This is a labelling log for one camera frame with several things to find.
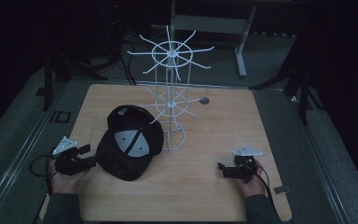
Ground grey tape strip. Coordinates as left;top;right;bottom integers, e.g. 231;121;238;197
272;185;293;195

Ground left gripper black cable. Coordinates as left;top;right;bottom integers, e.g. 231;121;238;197
28;154;58;196

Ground black tripod stand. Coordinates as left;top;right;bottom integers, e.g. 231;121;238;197
249;60;326;126

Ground person's left hand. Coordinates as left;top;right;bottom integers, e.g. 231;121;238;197
48;158;90;196

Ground black rectangular floor frame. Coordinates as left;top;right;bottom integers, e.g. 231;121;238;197
48;110;73;124

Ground black floor cables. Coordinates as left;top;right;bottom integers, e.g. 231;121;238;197
117;36;138;87

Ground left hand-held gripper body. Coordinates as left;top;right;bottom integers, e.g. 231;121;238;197
52;135;90;176

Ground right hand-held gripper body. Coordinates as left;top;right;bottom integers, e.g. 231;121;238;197
232;145;264;184

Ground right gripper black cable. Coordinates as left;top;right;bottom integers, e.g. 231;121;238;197
255;163;276;209

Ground person's right hand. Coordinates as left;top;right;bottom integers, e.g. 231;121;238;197
233;159;269;199

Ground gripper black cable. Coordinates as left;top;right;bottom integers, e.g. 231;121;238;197
28;154;58;196
255;163;276;209

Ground white wire hanger rack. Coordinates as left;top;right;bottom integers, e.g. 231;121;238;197
126;24;215;152

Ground black and grey cap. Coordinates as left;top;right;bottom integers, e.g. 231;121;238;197
95;105;165;182

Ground white metal desk frame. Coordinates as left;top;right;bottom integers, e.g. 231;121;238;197
169;0;259;78

